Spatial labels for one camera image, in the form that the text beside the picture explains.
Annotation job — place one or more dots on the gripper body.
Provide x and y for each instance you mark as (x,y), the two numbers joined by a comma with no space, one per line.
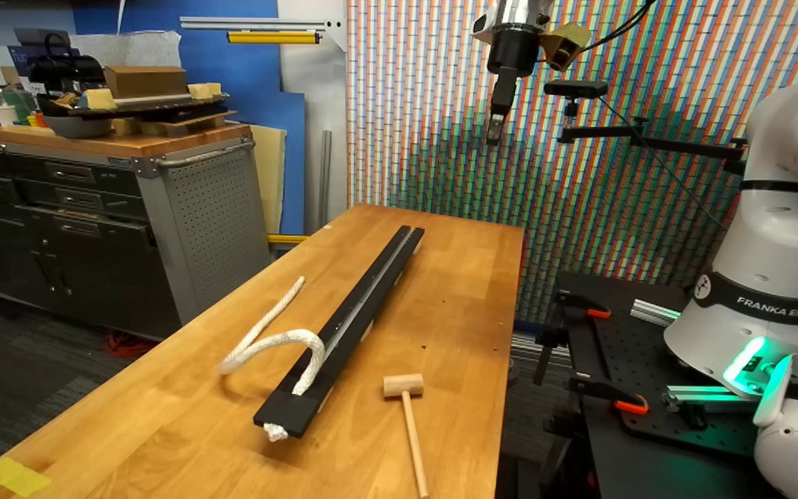
(513,50)

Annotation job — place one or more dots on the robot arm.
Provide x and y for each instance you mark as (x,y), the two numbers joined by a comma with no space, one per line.
(780,229)

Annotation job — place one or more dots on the multicoloured patterned backdrop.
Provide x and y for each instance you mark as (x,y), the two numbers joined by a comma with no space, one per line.
(579,180)

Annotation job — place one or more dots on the grey pole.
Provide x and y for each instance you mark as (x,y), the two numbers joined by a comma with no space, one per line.
(325,177)

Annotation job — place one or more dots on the yellow bar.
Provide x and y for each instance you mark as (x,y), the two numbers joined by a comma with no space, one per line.
(273,37)

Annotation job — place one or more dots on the orange and black clamp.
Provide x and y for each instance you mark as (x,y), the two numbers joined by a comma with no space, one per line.
(582,303)
(610,395)

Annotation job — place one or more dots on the blue board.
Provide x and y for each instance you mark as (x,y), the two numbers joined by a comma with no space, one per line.
(246,76)

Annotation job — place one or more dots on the beige foam board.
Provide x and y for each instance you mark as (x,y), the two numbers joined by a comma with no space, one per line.
(271,177)

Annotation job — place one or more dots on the aluminium extrusion bar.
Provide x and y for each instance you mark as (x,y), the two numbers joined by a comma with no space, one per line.
(700,395)
(654,312)

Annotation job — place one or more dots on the yellow foam block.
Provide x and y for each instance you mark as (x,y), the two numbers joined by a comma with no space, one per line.
(204,90)
(100,98)

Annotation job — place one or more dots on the long black board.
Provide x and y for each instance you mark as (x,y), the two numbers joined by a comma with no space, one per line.
(350,326)

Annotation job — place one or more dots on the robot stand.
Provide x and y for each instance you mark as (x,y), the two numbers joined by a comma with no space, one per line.
(621,360)

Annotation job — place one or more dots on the brown cardboard box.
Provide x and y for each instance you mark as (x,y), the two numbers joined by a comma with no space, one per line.
(145,81)

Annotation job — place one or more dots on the black tray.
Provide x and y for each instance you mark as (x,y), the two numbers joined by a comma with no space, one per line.
(136,105)

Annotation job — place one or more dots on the wooden mallet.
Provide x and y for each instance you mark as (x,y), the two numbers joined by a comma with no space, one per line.
(410,423)

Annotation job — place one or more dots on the grey bowl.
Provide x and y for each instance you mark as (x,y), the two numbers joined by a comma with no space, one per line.
(77,126)

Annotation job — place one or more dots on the grey tool cabinet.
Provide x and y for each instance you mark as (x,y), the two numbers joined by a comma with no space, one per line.
(94,222)

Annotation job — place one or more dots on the white cup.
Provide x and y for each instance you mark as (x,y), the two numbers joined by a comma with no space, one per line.
(5,114)

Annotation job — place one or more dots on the yellow tape piece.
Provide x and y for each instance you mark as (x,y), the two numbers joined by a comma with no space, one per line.
(16,476)

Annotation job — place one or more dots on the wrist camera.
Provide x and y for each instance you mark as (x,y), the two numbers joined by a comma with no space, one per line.
(565,43)

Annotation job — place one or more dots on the camera on mount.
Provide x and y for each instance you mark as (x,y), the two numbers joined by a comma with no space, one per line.
(575,89)

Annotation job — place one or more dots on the silver metal rail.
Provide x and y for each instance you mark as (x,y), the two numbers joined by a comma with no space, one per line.
(253,23)

